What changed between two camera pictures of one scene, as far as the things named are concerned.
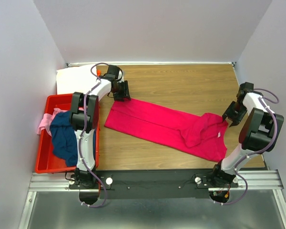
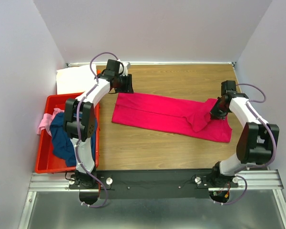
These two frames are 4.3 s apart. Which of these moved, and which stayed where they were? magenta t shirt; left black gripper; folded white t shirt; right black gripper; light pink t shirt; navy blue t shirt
Moved: left black gripper; right black gripper; magenta t shirt
Stayed: folded white t shirt; light pink t shirt; navy blue t shirt
